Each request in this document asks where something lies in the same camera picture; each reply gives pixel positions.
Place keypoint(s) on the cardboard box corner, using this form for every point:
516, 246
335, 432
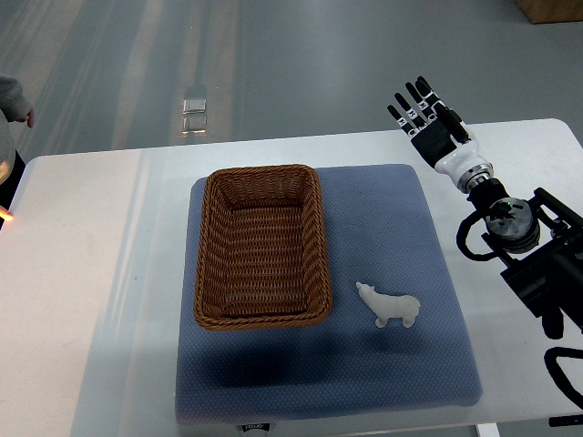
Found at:
551, 11

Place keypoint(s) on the metal floor outlet plate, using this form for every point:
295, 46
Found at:
194, 116

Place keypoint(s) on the white bear figurine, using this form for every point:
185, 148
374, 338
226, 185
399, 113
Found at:
385, 307

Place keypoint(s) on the person in grey sleeve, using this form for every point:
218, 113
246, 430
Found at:
15, 108

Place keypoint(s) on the blue cushion mat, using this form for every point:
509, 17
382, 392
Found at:
380, 232

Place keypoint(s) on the brown wicker basket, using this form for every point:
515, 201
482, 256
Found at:
262, 256

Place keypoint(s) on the black label tag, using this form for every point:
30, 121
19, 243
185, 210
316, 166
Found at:
255, 428

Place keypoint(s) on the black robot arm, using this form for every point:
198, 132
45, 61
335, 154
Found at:
539, 240

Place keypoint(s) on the black table control panel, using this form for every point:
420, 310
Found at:
566, 421

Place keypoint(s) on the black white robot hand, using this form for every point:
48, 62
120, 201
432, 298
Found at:
440, 136

